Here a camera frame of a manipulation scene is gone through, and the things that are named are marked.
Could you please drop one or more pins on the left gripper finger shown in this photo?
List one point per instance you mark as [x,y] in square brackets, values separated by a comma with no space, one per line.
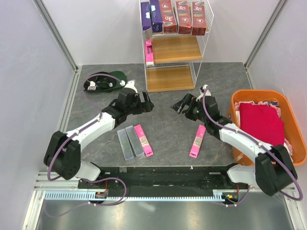
[149,106]
[145,96]

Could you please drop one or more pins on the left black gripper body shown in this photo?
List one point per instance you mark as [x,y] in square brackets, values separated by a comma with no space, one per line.
[138,107]

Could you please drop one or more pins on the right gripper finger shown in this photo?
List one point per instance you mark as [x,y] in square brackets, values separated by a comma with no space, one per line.
[178,107]
[187,99]

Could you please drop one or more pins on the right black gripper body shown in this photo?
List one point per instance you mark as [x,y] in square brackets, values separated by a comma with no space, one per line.
[194,111]

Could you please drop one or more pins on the pink toothpaste box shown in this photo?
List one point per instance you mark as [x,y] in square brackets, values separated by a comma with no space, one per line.
[149,53]
[195,149]
[143,140]

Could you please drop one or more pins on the red 3D toothpaste box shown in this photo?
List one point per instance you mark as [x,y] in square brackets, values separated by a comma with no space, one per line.
[199,24]
[183,18]

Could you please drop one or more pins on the silver R&O toothpaste box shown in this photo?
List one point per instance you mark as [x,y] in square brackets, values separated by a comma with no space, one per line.
[156,17]

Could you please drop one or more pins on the red toothpaste box silver side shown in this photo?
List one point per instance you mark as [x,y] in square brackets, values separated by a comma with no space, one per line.
[168,17]

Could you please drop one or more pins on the purple toothpaste box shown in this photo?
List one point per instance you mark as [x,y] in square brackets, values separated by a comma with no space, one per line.
[145,16]

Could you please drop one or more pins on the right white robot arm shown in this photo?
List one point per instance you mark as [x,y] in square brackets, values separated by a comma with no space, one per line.
[273,169]

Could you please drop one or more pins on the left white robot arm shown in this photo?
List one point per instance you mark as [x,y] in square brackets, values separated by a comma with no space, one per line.
[63,155]

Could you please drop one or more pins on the silver toothpaste box right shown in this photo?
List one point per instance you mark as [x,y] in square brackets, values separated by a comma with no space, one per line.
[134,141]

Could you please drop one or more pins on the silver toothpaste box left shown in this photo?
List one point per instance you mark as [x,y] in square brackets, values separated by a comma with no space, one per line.
[125,144]

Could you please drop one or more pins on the green black baseball cap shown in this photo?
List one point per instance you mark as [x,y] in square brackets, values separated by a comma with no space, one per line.
[105,81]

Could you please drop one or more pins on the red cloth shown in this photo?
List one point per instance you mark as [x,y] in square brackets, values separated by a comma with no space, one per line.
[262,122]

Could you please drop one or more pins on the pink white clothes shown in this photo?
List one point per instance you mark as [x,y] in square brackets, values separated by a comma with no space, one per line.
[273,104]

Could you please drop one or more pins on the orange plastic basket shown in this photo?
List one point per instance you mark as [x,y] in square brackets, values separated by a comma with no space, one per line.
[292,130]

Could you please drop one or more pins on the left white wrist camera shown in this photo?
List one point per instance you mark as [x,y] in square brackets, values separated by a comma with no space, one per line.
[129,88]

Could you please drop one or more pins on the white wire wooden shelf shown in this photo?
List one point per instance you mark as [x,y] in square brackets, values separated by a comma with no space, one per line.
[175,55]

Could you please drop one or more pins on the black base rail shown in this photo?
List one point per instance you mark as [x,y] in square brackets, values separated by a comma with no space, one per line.
[165,181]

